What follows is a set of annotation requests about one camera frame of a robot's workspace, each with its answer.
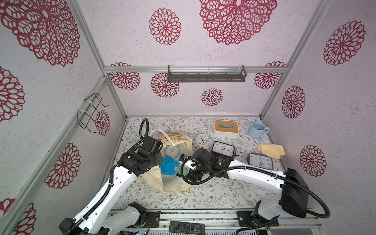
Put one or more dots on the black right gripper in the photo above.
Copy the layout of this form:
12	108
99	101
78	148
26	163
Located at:
193	169

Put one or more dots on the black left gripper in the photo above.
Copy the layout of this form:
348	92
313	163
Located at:
159	157

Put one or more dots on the blue round alarm clock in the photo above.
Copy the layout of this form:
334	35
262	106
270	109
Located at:
169	167

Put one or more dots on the black square alarm clock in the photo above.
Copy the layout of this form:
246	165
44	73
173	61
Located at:
223	149

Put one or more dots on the pale blue rounded alarm clock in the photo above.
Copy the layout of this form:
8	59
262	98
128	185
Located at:
172	152

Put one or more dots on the white round flat-face clock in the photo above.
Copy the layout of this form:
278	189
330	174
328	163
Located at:
202	141

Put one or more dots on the cream floral canvas bag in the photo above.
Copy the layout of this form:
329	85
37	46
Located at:
166	177

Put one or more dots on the white round alarm clock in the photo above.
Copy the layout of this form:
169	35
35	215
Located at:
241	159

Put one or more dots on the small clear alarm clock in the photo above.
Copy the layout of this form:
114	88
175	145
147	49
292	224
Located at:
240	152

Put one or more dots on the blue square alarm clock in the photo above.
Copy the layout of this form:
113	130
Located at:
261	161

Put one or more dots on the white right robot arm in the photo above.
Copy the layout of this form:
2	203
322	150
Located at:
287	186

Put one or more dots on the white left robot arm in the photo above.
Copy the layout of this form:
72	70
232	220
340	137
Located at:
94	219

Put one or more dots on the white wooden-top tissue box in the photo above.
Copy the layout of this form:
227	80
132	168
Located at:
226	128

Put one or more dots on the light blue mug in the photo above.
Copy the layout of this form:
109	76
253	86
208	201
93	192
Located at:
257	130

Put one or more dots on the yellow cloth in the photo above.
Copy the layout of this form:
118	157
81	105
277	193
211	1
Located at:
271	150

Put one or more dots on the black remote control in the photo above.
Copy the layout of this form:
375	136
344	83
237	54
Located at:
186	228

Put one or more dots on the aluminium front rail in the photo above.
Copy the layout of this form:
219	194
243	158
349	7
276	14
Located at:
225	222

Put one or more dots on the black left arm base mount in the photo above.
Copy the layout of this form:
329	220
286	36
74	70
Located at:
147	218

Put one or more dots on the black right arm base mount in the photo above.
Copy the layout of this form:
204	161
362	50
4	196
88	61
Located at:
251	218

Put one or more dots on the black wire wall rack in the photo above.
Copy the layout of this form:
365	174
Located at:
86	116

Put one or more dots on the black wall shelf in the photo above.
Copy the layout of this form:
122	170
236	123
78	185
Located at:
207	76

